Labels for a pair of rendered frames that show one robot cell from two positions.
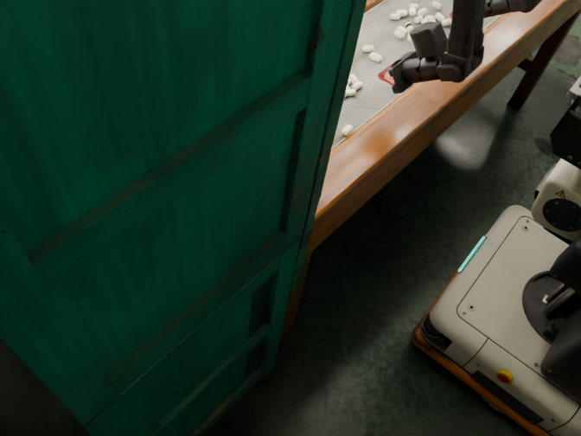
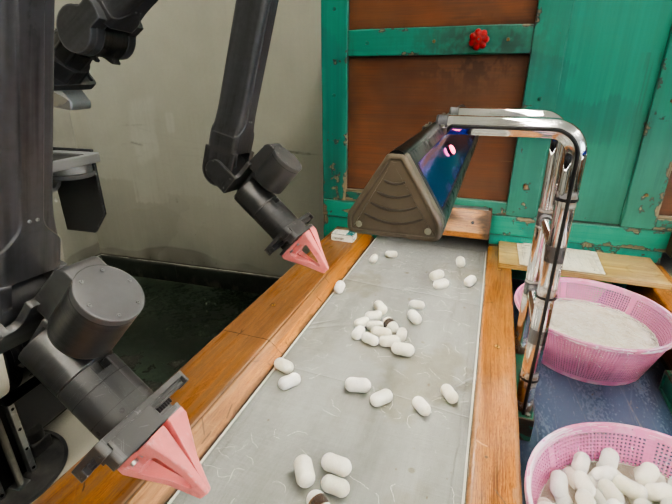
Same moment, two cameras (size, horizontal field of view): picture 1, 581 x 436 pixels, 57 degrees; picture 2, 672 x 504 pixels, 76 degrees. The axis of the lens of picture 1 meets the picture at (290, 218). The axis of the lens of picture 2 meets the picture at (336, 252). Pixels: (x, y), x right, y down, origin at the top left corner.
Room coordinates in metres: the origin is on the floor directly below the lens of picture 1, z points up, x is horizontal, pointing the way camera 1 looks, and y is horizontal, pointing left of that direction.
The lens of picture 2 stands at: (1.78, -0.33, 1.17)
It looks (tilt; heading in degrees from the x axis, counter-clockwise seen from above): 22 degrees down; 165
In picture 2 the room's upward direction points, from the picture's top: straight up
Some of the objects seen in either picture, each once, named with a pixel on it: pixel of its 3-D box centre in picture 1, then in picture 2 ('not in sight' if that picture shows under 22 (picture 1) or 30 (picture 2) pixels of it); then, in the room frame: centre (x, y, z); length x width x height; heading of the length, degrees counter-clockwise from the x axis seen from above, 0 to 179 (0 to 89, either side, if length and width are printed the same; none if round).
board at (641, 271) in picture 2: not in sight; (575, 262); (1.06, 0.43, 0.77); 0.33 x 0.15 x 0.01; 55
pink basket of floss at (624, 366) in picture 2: not in sight; (586, 329); (1.23, 0.31, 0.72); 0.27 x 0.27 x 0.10
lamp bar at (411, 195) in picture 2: not in sight; (441, 143); (1.21, -0.02, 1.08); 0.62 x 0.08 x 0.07; 145
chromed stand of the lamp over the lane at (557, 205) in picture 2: not in sight; (483, 265); (1.26, 0.04, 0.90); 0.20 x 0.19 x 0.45; 145
